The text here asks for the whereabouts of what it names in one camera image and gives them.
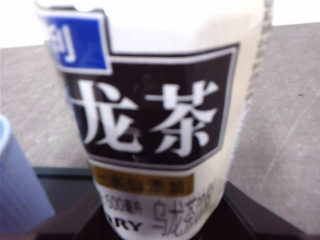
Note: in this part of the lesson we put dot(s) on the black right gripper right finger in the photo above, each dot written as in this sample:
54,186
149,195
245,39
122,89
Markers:
245,220

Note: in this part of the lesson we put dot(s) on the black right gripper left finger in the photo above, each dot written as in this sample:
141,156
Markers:
82,222

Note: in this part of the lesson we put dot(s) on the blue ribbed plastic cup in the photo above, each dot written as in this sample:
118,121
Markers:
17,180

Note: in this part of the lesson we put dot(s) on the dark teal flat tray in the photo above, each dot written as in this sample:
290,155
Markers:
65,182

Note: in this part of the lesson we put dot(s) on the dark oolong tea bottle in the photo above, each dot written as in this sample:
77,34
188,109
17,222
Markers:
155,112

